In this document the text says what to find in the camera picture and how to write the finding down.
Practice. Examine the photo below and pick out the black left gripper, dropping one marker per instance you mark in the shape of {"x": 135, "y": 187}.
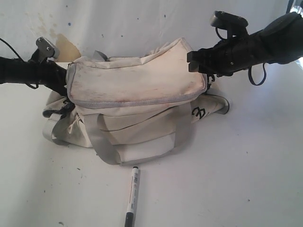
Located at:
{"x": 49, "y": 74}

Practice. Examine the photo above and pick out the black and white marker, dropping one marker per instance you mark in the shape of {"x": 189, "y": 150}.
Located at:
{"x": 132, "y": 199}

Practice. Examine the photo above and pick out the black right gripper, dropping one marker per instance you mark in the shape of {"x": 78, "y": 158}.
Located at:
{"x": 227, "y": 57}

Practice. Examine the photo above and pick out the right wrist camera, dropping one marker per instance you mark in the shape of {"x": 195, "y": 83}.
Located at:
{"x": 233, "y": 24}

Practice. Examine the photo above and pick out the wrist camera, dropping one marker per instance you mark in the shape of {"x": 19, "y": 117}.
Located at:
{"x": 233, "y": 24}
{"x": 46, "y": 49}

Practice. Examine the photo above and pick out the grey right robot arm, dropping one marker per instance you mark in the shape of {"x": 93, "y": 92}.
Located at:
{"x": 280, "y": 42}

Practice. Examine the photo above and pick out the white canvas duffel bag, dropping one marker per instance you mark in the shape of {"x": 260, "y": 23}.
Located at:
{"x": 130, "y": 100}

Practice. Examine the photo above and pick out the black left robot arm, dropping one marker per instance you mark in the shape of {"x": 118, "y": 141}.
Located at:
{"x": 15, "y": 70}

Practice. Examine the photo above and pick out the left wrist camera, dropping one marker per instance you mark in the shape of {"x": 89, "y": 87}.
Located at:
{"x": 46, "y": 49}

